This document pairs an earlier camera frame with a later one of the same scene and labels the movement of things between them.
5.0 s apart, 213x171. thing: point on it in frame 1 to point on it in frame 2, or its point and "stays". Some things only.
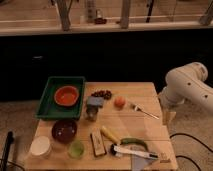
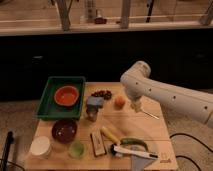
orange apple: x=119 y=102 stays
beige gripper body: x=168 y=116 to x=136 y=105
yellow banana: x=105 y=131 stays
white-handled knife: x=117 y=149 stays
